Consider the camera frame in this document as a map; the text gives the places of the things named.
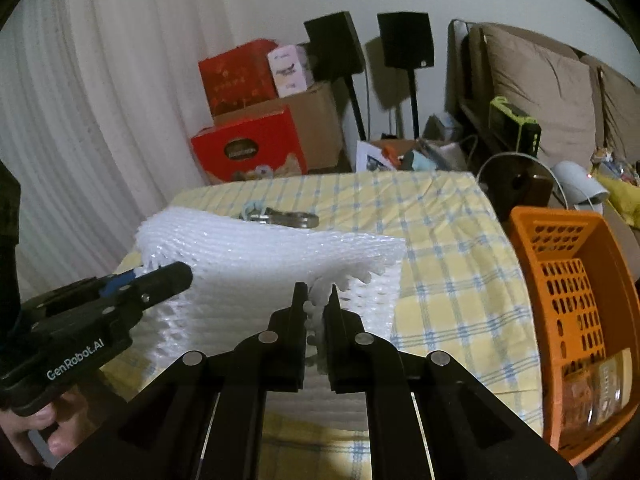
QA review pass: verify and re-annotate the white foam net sheet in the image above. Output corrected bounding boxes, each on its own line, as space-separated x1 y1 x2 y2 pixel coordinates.
132 207 406 365

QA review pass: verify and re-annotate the clear jar gold lid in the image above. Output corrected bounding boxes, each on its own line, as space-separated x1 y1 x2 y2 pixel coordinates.
562 348 632 434

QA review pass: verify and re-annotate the person left hand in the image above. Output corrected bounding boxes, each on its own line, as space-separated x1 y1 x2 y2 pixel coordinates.
1 386 96 466

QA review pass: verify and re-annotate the yellow plaid tablecloth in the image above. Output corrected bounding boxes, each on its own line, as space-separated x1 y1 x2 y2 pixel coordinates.
98 169 546 480

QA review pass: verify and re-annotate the metal clip tool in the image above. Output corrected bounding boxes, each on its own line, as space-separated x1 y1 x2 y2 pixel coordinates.
239 200 320 229

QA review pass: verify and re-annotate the red gift box front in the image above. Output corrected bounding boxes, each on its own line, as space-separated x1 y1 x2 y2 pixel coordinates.
191 106 308 184

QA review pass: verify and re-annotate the red gift box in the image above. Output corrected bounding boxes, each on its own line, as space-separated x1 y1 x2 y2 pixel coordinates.
191 106 308 184
198 39 278 117

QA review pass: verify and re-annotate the red gift box top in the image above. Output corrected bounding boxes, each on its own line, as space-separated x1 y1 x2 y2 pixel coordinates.
198 39 278 117

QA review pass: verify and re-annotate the brown cardboard box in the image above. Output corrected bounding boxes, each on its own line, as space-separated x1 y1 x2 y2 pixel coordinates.
214 81 350 172

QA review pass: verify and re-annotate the orange plastic basket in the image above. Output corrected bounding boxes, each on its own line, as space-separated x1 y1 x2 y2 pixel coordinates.
508 206 639 465

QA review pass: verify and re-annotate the pink white small box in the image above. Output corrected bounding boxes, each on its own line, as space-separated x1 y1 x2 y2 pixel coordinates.
267 44 314 99

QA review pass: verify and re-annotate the green black power station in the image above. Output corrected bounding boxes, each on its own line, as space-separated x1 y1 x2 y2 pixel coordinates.
488 96 541 157

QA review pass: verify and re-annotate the white dome device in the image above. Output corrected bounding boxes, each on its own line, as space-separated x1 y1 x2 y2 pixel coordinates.
551 160 608 214

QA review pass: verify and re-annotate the left black speaker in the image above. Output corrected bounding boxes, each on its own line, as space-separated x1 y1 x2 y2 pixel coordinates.
304 11 367 141

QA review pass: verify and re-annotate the black speaker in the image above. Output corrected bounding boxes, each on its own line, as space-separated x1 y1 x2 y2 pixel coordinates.
376 11 435 140
304 11 367 141

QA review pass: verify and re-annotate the yellow cloth bag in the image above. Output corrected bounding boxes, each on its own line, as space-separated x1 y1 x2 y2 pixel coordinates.
594 174 640 230

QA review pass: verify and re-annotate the right black speaker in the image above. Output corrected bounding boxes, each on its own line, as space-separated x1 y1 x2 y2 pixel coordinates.
376 11 435 140

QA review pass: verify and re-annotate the brown cushion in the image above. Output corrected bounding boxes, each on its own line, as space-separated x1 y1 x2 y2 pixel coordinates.
480 23 598 169
599 65 640 165

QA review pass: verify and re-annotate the brown sofa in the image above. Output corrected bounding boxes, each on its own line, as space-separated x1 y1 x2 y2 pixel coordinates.
447 18 640 261

